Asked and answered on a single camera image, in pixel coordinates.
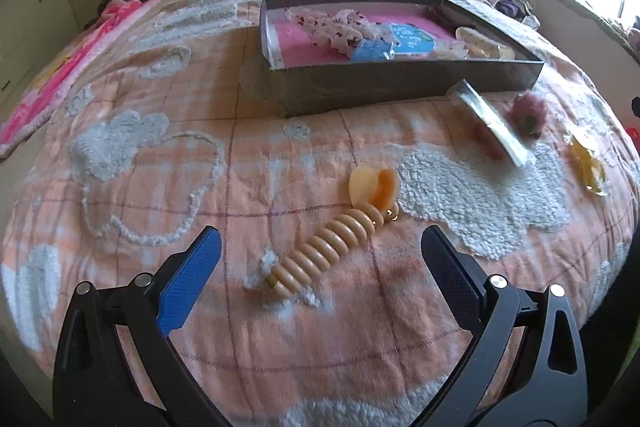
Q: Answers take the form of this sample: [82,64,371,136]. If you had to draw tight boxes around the polka-dot lace bow hair clip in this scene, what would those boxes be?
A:
[285,9,397,57]

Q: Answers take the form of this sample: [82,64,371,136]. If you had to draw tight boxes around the grey shallow cardboard box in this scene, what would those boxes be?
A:
[241,0,542,117]

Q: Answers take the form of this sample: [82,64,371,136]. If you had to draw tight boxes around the pink cartoon blanket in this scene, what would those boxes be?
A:
[1,0,157,160]

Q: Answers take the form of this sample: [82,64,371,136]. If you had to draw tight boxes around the clear plastic packet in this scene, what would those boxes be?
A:
[447,79,534,168]

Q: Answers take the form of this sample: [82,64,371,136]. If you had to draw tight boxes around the red plastic bag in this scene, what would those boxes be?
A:
[626,128,640,153]

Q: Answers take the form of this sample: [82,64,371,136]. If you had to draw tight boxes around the pink fluffy pompom hair tie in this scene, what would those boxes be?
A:
[506,89,550,141]

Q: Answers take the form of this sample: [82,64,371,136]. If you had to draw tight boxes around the blue plastic small box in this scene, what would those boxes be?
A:
[350,39,395,63]

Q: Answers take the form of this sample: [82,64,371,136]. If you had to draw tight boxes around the cream large hair claw clip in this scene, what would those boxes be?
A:
[454,26,515,61]

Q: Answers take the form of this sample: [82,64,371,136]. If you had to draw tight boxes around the cream wardrobe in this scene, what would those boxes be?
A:
[0,0,78,110]

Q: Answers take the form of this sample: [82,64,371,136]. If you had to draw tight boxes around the orange cloud-pattern quilt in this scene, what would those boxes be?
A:
[1,0,639,426]

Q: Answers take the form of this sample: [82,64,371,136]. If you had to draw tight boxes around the orange spiral hair tie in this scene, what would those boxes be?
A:
[267,167,402,301]

